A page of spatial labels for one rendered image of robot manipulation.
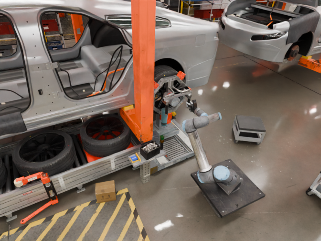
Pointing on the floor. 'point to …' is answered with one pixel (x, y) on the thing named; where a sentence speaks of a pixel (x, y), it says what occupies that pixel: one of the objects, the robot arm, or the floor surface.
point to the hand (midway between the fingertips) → (187, 101)
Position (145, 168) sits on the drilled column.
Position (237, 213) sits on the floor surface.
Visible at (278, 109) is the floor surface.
